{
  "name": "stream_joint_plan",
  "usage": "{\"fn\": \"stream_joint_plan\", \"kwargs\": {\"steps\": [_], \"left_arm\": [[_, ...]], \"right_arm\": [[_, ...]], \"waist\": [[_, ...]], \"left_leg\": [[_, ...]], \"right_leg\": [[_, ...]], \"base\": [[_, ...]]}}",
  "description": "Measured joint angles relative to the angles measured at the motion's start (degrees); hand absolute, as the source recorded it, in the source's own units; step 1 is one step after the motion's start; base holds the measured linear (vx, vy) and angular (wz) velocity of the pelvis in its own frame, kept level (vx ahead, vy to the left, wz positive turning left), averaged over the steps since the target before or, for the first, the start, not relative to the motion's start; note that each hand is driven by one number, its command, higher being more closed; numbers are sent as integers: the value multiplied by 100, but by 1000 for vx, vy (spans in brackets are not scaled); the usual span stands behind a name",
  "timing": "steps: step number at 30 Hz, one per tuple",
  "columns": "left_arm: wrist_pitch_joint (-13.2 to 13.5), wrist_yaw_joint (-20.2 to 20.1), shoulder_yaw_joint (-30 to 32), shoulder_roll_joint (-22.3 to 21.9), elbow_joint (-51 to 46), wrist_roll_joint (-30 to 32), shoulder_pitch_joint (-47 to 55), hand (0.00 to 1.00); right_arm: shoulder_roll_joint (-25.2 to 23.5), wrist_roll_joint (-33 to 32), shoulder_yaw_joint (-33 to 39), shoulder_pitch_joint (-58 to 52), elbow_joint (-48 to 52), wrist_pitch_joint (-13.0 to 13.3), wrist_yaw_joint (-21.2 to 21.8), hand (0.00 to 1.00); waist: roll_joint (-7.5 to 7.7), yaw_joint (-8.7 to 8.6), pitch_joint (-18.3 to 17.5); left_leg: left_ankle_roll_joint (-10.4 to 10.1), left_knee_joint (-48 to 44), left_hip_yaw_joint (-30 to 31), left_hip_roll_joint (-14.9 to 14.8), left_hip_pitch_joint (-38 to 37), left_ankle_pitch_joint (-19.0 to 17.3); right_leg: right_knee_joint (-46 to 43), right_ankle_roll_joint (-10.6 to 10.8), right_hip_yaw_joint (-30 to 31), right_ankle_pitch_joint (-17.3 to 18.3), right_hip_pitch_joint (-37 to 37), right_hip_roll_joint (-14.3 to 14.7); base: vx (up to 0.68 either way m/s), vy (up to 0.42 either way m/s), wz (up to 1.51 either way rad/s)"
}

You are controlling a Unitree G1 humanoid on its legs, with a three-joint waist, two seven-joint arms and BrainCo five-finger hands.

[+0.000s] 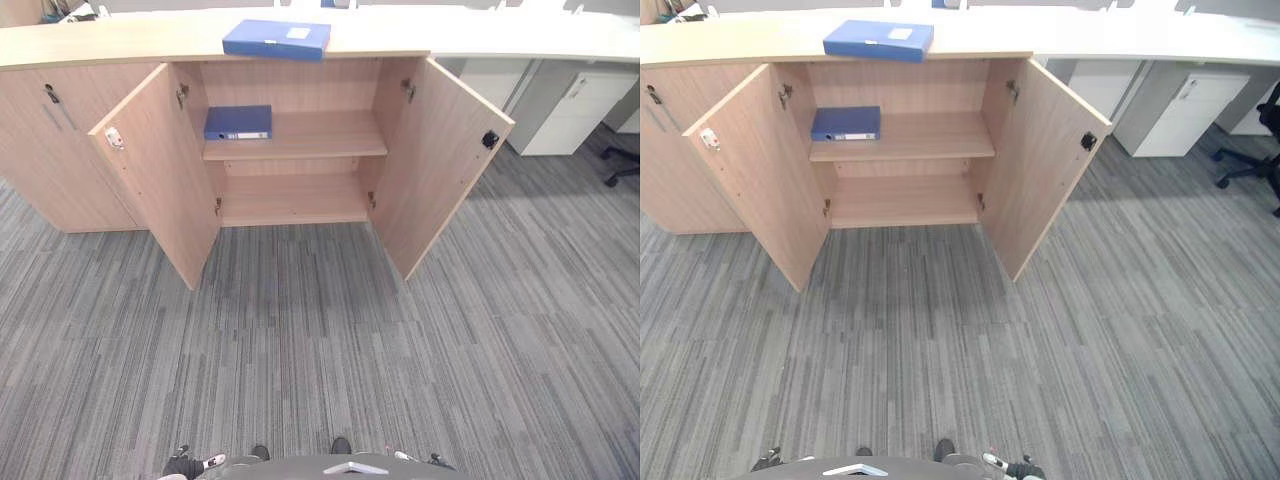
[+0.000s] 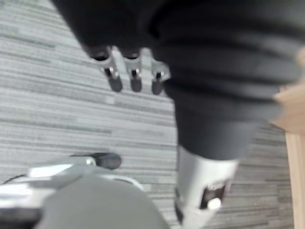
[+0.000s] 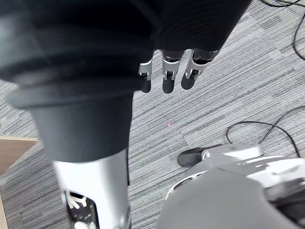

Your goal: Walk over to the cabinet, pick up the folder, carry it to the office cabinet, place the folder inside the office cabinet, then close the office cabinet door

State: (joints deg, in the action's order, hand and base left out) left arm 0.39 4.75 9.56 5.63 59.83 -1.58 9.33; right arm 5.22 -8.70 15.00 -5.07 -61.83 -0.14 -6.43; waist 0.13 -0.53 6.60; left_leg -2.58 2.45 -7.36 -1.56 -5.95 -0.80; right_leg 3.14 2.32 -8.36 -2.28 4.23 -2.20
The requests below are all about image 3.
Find dark robot foot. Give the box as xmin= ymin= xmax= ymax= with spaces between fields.
xmin=178 ymin=144 xmax=224 ymax=168

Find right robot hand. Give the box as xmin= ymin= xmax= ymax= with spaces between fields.
xmin=0 ymin=0 xmax=253 ymax=229

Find black floor cable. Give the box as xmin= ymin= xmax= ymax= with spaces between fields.
xmin=226 ymin=105 xmax=305 ymax=158

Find light wooden cabinet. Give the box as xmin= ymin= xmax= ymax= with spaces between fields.
xmin=0 ymin=136 xmax=39 ymax=229

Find silver robot leg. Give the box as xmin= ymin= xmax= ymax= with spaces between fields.
xmin=159 ymin=144 xmax=305 ymax=229

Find thin black cable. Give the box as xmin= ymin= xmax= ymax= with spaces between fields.
xmin=261 ymin=0 xmax=305 ymax=60

